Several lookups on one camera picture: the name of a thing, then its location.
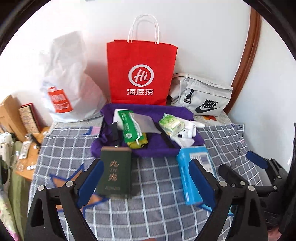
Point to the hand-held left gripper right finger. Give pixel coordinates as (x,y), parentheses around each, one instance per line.
(203,185)

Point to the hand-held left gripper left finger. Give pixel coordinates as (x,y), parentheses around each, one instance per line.
(89,185)

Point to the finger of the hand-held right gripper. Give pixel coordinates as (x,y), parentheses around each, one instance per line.
(231,175)
(256,159)

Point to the purple fleece storage tray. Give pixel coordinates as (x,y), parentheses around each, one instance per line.
(152,148)

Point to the white box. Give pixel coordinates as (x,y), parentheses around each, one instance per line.
(116,122)

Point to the light green tissue pack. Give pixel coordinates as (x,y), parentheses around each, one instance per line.
(171,124)

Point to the green packet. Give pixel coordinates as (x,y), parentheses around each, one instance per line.
(128,127)

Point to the blue tissue box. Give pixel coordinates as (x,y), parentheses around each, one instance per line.
(185,171)

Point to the dark green tin box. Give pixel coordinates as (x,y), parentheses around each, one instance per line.
(113,171)

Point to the grey checked blanket with stars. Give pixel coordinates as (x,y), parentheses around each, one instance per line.
(157,208)

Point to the small white tube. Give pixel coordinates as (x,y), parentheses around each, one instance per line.
(31,166)

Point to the wooden nightstand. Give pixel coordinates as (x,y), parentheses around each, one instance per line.
(34,157)

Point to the green bedsheet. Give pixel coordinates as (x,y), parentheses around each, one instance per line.
(19,199)

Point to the small black bottle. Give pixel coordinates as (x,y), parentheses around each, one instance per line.
(33,139)

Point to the white sachet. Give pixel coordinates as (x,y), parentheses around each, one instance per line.
(24,150)

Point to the clear glasses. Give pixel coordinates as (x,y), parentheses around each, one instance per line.
(18,162)

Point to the grey waist bag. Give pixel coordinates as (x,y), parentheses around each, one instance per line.
(203,97)

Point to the brown patterned book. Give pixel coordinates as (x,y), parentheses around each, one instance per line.
(30,118)

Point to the black and white spotted cloth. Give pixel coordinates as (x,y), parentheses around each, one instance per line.
(5,141)

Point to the white plastic shopping bag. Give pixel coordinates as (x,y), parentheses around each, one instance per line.
(69,88)

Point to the wooden headboard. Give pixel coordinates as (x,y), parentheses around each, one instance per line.
(10,115)

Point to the red paper bag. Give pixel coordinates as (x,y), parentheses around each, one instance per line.
(141,76)

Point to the brown wooden door frame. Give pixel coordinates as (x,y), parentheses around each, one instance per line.
(248,58)

